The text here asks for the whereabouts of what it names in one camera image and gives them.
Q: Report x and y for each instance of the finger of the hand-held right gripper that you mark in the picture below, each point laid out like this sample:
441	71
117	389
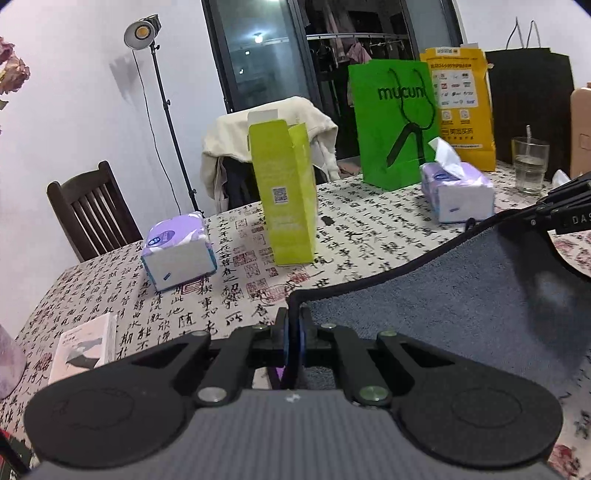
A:
565	194

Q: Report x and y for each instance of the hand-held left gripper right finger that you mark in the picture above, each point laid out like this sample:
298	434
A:
302	344

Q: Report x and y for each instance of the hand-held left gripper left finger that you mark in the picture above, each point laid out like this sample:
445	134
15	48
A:
285	344

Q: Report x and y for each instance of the grey towel with black edge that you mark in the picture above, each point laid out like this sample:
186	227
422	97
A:
461	300

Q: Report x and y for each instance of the clear drinking glass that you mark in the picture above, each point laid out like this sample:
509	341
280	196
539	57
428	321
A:
530	173

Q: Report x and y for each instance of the brown cardboard box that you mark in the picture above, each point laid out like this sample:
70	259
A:
581	134

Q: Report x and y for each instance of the clear straw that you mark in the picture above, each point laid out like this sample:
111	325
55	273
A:
528	136

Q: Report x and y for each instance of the purple tissue pack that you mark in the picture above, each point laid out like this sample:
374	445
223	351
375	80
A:
178	258
461	194

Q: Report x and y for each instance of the black paper bag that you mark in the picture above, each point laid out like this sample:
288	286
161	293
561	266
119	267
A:
531	92

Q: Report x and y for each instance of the small black object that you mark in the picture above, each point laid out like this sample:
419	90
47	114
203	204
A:
328	220

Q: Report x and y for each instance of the yellow paper bag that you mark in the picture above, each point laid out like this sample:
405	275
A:
466	106

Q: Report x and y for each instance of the lime green carton box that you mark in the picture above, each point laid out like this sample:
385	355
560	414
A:
286	203

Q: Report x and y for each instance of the dark cloth on chair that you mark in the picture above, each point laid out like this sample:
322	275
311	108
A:
238	184

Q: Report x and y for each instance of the green paper bag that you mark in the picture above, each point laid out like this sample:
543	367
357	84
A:
383	134

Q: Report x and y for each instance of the white small box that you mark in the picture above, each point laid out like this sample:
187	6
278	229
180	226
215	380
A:
87	344

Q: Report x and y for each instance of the cream jacket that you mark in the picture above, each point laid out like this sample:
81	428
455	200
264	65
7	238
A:
231	134

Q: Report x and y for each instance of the dark wooden chair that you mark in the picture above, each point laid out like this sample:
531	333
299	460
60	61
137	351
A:
92	207

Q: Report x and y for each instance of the hanging clothes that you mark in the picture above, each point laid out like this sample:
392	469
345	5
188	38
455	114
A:
344	32

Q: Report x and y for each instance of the black framed glass door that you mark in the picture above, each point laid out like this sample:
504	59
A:
258	60

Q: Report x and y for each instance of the red and black object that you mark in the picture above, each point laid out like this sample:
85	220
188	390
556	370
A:
9	454

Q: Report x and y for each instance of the studio light on stand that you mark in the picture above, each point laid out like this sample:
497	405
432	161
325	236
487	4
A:
142	31

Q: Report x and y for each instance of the dried pink flowers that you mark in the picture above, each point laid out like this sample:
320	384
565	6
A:
11	69

